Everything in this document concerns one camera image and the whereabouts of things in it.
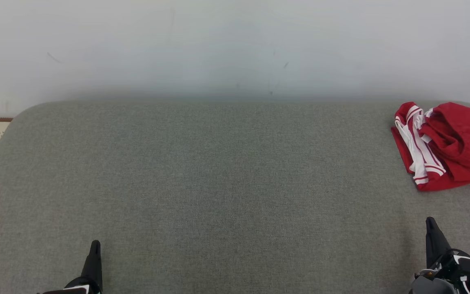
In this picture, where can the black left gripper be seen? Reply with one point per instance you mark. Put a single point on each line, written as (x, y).
(72, 289)

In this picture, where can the red basketball jersey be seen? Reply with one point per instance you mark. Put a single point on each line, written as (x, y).
(435, 185)

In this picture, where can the red shorts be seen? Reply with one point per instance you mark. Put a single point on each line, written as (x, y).
(463, 139)

